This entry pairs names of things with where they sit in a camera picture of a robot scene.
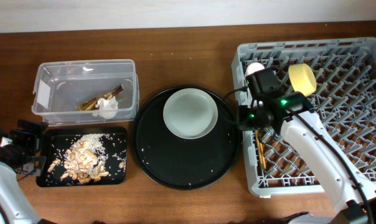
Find wooden chopstick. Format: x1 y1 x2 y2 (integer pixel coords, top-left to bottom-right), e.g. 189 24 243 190
255 130 260 160
259 142 266 170

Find pink plastic cup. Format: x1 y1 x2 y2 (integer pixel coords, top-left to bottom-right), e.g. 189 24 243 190
244 62 265 78

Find yellow bowl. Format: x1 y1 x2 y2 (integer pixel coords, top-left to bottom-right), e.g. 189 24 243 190
288 63 317 96

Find gold snack wrapper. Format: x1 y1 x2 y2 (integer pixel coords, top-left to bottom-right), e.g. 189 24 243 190
75 85 123 111

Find peanut shell food scraps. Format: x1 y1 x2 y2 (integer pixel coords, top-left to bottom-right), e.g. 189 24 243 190
46 133 126 184

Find white tissue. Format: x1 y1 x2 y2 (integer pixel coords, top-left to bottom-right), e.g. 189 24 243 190
92 97 118 119

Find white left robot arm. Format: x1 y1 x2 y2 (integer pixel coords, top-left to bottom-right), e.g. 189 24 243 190
0 119 50 224

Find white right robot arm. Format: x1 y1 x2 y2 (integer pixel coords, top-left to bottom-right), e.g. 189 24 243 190
243 92 376 223

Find grey dishwasher rack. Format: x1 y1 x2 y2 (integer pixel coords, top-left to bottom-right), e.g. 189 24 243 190
231 37 376 197

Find clear plastic bin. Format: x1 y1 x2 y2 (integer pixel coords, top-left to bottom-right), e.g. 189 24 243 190
32 59 139 126

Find black rectangular tray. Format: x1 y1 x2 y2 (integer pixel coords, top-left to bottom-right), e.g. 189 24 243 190
35 126 128 187

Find light grey plate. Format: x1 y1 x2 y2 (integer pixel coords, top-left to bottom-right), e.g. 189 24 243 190
162 88 219 139

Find round black serving tray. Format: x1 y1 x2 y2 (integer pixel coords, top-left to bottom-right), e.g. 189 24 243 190
131 86 242 190

